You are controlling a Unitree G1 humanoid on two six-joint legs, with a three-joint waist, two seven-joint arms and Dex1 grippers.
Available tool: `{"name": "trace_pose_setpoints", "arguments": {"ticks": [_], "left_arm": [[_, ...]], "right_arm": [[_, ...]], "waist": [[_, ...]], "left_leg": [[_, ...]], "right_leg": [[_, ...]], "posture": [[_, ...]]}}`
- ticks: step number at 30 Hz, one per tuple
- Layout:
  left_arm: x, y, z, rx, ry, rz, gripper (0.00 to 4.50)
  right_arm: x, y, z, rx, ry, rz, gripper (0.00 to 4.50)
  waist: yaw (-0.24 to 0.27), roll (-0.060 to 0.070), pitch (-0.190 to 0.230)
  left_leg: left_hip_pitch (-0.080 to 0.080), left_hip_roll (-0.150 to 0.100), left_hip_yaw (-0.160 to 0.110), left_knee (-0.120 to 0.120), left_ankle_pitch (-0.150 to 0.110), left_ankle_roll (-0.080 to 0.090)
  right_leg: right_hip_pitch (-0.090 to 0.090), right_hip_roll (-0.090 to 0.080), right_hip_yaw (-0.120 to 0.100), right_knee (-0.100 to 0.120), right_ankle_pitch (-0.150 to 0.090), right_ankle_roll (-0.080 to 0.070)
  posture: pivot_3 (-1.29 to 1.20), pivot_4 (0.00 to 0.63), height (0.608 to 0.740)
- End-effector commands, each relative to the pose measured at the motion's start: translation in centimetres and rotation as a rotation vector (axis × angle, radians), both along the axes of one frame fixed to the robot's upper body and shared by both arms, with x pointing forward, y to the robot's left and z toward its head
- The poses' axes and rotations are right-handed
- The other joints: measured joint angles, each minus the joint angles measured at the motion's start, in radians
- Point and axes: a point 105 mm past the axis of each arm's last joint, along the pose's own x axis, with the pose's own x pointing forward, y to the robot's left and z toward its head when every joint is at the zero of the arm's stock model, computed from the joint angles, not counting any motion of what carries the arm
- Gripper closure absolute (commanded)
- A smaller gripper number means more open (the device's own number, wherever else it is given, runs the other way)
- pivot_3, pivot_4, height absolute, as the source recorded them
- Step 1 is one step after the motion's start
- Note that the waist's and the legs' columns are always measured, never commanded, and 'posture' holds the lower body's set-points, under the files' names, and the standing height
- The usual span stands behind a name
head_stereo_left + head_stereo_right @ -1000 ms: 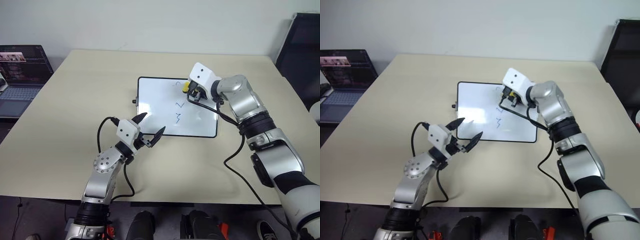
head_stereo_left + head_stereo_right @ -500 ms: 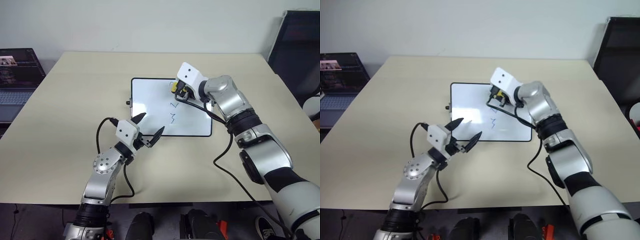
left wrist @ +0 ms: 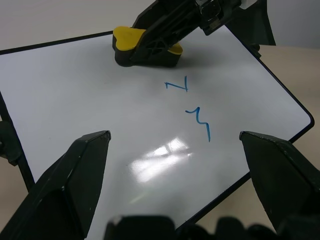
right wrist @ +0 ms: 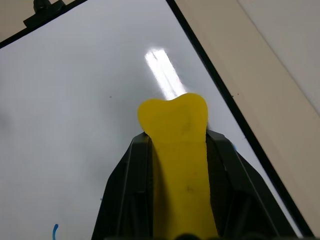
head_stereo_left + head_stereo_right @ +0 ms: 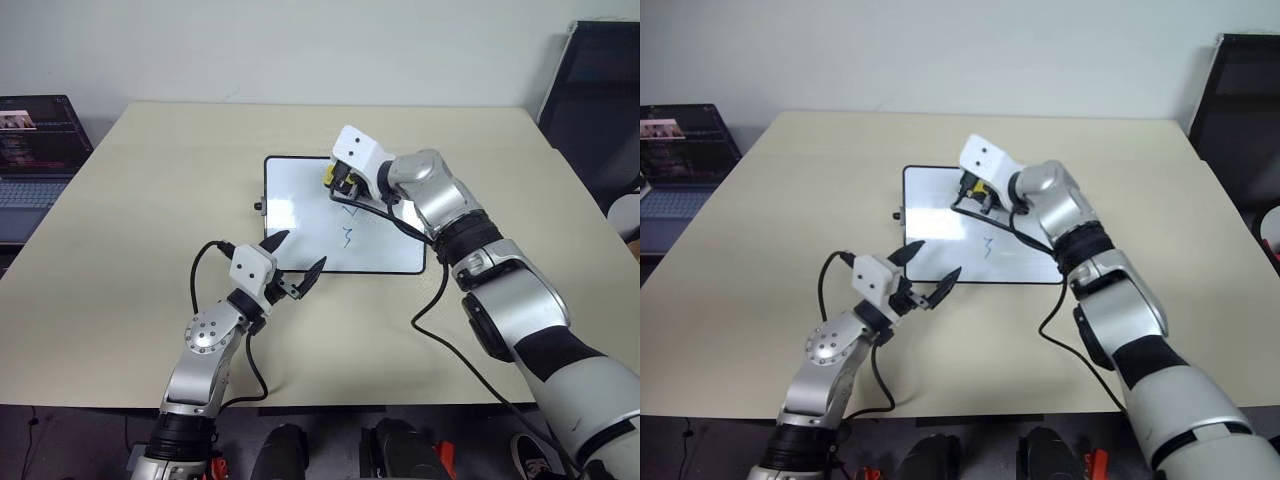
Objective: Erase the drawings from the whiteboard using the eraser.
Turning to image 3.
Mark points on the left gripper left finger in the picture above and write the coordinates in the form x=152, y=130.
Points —
x=57, y=195

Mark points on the yellow and black eraser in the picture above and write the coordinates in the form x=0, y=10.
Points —
x=125, y=37

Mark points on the small black-framed whiteboard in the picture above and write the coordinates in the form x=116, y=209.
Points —
x=100, y=100

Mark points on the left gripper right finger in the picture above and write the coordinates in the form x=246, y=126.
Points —
x=282, y=175

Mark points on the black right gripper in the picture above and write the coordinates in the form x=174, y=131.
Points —
x=212, y=15

